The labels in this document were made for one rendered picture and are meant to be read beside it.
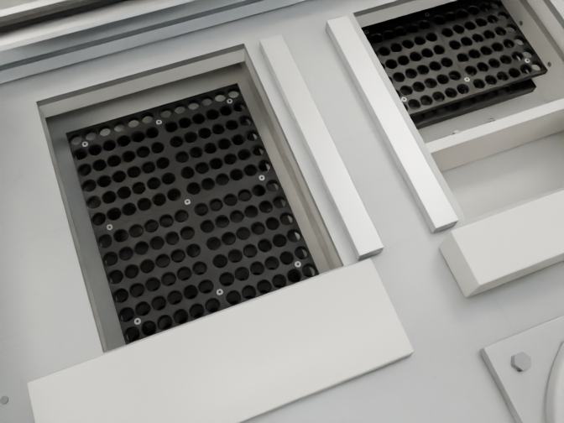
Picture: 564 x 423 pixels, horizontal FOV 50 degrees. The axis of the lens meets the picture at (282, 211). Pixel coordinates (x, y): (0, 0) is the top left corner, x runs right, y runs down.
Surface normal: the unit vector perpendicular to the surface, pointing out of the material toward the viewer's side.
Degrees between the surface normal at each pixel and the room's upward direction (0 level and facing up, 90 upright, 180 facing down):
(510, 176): 0
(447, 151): 90
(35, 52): 90
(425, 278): 0
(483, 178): 0
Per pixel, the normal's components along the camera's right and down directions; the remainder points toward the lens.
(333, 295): 0.04, -0.41
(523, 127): 0.36, 0.85
